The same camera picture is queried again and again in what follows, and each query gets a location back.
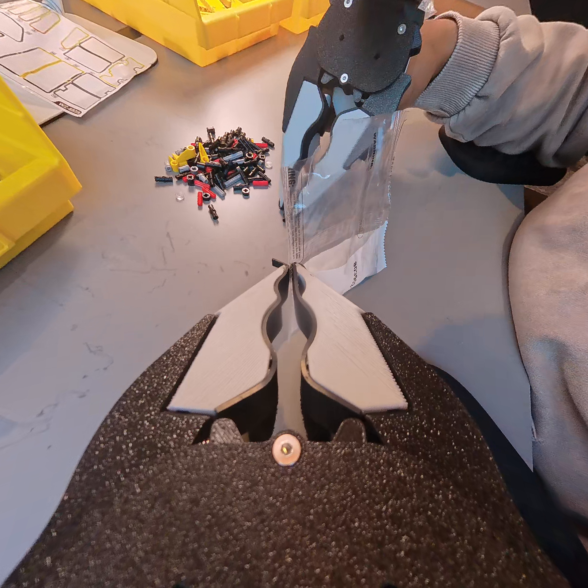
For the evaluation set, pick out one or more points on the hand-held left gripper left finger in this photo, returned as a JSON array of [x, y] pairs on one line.
[[229, 363]]

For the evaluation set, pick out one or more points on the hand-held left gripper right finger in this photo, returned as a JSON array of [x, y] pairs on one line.
[[349, 363]]

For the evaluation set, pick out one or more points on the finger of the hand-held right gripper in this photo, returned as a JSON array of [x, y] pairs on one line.
[[349, 99], [310, 110]]

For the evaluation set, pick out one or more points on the clear plastic bag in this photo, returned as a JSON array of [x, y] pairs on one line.
[[340, 206]]

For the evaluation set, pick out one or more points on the pile of small building pegs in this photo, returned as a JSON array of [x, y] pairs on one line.
[[220, 170]]

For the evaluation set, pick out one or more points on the person's right forearm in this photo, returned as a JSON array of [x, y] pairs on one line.
[[514, 82]]

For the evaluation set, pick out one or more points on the grey desk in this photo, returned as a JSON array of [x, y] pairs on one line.
[[138, 298]]

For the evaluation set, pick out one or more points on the person's right hand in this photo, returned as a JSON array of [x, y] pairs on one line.
[[434, 55]]

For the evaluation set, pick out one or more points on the yellow plastic bin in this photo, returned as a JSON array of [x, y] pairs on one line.
[[307, 16], [183, 32], [32, 183]]

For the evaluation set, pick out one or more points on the heap of yellow bricks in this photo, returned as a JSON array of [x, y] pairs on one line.
[[220, 5]]

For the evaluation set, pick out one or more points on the person's hoodie torso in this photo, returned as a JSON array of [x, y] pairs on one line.
[[551, 321]]

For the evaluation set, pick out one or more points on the sticker sheet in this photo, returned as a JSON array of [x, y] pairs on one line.
[[69, 59]]

